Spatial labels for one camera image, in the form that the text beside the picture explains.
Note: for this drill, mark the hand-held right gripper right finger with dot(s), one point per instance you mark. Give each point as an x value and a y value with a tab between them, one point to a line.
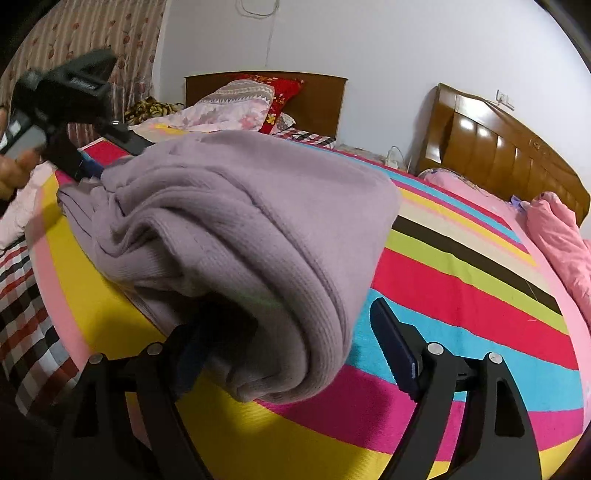
397	350

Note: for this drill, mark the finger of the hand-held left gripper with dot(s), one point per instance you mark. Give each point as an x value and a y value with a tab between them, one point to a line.
127	137
74	159

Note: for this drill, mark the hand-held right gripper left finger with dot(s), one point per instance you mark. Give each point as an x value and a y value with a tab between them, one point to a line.
184	357

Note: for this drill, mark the purple fleece pants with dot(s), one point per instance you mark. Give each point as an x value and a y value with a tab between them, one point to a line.
240	221

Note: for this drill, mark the person's left hand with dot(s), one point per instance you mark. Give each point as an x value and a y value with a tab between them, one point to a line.
11	177

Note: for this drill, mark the brown patterned blanket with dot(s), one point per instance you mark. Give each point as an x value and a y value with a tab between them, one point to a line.
152	110

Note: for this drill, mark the colourful striped blanket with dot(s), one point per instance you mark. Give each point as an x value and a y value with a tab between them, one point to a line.
461	323

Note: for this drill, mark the striped floral curtain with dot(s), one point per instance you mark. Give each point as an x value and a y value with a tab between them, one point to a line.
92	27

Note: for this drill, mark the pale pink floral sheet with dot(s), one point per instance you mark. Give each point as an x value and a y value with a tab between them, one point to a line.
21	217

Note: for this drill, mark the floral patterned pillow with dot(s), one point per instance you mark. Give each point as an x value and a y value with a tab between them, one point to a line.
217	113

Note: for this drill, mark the red patterned pillow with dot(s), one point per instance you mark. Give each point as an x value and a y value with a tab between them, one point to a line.
281	99

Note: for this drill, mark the pink bed sheet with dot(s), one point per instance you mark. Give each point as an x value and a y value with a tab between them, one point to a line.
475	194

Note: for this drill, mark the white power strip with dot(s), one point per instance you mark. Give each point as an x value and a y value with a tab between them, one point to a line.
393	160

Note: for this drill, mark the small purple cloth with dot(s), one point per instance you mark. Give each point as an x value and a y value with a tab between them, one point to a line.
519	203

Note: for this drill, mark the dark wooden headboard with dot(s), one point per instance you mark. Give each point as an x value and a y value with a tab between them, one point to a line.
318	101

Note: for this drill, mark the nightstand with patterned cover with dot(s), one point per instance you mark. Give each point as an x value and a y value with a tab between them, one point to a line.
364	154

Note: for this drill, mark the pink quilt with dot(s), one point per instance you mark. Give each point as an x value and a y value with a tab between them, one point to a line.
563	240

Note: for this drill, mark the glossy wooden headboard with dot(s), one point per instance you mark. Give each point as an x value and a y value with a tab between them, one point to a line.
498	147

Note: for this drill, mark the white wall socket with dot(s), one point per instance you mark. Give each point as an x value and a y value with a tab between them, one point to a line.
505	98

